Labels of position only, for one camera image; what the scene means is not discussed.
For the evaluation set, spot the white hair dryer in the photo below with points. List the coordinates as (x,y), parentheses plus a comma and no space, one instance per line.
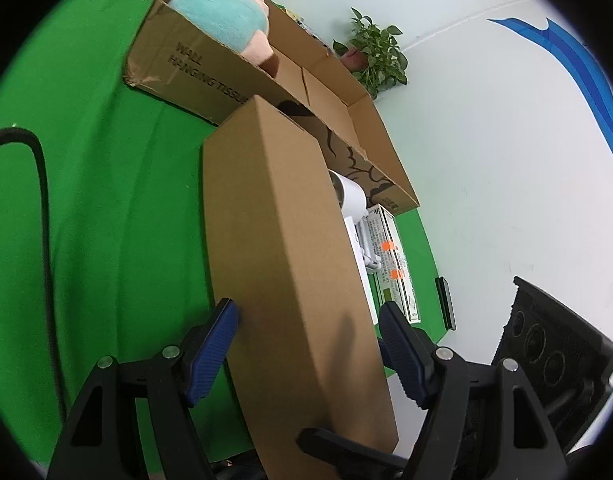
(351,195)

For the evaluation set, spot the white and green medicine box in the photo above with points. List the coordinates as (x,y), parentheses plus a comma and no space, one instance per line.
(397,285)

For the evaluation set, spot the blue wave wall decal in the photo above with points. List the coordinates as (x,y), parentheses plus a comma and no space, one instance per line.
(586,75)

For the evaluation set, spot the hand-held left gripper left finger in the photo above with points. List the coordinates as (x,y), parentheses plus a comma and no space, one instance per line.
(214,345)

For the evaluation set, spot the large cardboard box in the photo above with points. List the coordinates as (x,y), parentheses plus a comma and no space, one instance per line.
(186,65)

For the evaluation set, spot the potted plant in pink pot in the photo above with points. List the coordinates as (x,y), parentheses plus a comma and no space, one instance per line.
(376,55)

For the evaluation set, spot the black smartphone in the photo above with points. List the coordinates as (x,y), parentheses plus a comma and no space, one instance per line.
(445,304)

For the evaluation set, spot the long brown cardboard box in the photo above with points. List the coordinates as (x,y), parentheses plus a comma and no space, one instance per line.
(286,260)

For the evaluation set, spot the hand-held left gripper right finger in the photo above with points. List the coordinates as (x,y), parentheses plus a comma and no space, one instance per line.
(401,350)

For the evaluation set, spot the teal and pink plush toy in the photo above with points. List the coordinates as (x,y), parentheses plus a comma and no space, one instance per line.
(221,15)

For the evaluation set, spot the green tablecloth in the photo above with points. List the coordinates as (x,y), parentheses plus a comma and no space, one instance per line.
(111,210)

